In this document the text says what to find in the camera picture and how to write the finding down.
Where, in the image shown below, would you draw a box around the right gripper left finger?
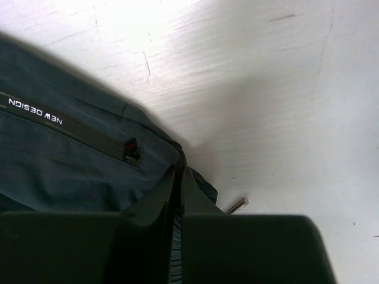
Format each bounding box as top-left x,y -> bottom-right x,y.
125,170 -> 175,283

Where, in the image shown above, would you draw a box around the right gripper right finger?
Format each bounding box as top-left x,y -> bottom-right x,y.
181,167 -> 224,216

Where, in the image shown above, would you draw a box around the dark navy shorts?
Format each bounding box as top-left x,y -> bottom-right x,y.
0,32 -> 249,284

